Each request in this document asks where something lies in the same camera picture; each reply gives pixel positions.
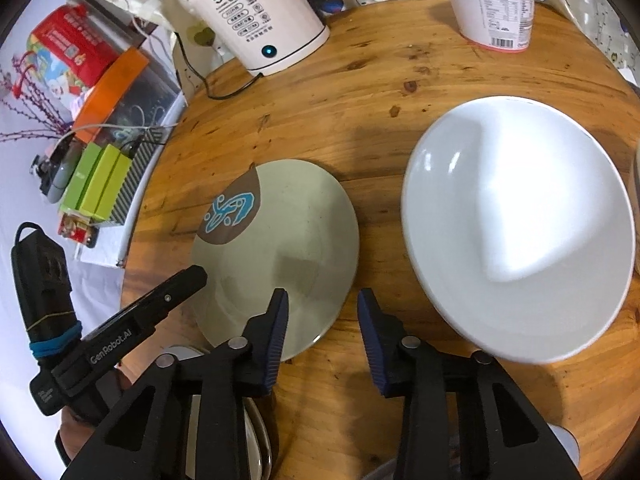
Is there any purple flower branch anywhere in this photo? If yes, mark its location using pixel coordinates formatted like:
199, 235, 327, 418
0, 57, 76, 143

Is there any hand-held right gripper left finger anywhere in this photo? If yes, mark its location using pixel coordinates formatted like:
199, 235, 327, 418
60, 287, 291, 480

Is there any white plastic tub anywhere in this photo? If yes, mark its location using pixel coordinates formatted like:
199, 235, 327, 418
432, 0, 546, 53

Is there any red printed box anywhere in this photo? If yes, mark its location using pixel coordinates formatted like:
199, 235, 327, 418
27, 4, 126, 111

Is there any white electric kettle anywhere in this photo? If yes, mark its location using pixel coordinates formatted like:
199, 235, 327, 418
167, 0, 343, 77

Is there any green box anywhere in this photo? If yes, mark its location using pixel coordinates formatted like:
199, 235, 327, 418
82, 145, 133, 221
60, 142, 108, 216

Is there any small white bowl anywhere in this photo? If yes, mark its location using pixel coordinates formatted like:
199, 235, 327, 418
547, 422, 581, 468

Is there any striped box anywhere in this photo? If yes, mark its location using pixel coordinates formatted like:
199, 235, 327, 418
110, 127, 168, 226

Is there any clear plastic box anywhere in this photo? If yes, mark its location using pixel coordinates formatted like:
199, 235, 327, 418
100, 67, 183, 136

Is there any steel bowl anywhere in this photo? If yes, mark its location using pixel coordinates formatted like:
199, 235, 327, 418
165, 344, 273, 480

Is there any grey handheld device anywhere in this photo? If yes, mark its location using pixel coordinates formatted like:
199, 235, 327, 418
37, 137, 83, 203

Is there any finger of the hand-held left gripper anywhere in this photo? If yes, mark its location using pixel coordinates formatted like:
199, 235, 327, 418
119, 266, 208, 334

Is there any black power cable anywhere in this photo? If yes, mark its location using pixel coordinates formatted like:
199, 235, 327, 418
175, 32, 264, 101

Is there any thin white cable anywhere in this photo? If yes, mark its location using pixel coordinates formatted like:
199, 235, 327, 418
115, 0, 176, 61

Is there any beige plate with brown print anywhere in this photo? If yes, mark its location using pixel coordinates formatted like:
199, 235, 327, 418
190, 159, 361, 362

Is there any person's left hand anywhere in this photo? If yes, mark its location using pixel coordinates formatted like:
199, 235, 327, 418
55, 370, 132, 463

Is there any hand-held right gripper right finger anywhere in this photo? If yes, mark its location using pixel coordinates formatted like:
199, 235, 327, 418
357, 288, 583, 480

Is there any small red packet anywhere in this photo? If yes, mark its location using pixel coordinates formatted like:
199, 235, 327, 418
57, 212, 101, 248

